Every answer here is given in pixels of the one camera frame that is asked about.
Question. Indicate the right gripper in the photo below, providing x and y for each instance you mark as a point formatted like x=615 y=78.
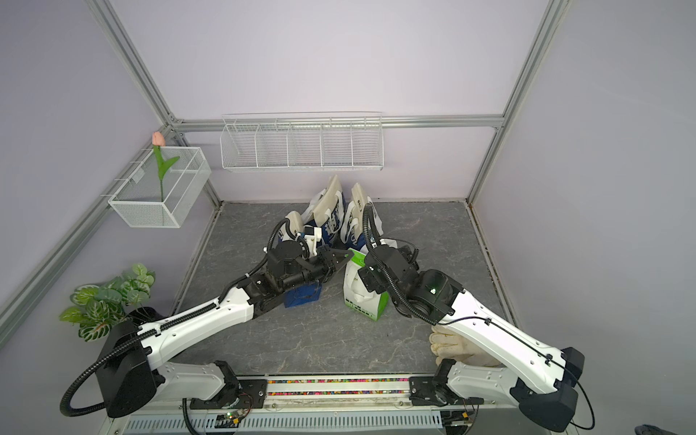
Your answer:
x=407 y=254

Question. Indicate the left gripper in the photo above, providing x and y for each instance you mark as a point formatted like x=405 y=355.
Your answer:
x=330 y=265

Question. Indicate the green and white takeout bag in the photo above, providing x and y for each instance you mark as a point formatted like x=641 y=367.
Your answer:
x=356 y=295

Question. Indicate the blue beige takeout bag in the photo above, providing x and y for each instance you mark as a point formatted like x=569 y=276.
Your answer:
x=293 y=229

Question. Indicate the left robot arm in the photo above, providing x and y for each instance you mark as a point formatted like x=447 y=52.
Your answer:
x=134 y=367

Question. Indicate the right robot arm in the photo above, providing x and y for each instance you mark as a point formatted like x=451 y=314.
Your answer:
x=542 y=380

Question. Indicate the back right blue beige bag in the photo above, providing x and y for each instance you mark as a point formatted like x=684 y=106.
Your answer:
x=351 y=232

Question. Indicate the back left blue beige bag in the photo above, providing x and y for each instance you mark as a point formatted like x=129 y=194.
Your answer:
x=326 y=211

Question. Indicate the beige work glove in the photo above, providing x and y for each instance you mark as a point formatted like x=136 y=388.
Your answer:
x=448 y=345

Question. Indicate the artificial pink tulip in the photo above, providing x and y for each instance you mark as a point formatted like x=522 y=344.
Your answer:
x=163 y=165

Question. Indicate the potted green leafy plant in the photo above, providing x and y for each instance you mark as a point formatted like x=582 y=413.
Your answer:
x=97 y=308

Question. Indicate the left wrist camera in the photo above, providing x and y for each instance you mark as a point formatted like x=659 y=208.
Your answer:
x=313 y=237

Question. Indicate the long white wire basket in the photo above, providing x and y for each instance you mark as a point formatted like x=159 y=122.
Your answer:
x=352 y=147

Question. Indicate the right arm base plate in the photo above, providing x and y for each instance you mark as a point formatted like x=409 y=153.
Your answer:
x=431 y=391

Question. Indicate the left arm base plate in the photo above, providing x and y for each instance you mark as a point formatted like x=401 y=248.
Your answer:
x=245 y=394

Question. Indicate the aluminium frame rail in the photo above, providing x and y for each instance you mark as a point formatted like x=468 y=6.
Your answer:
x=340 y=119

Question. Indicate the small white wire basket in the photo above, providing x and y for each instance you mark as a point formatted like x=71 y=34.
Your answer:
x=137 y=200

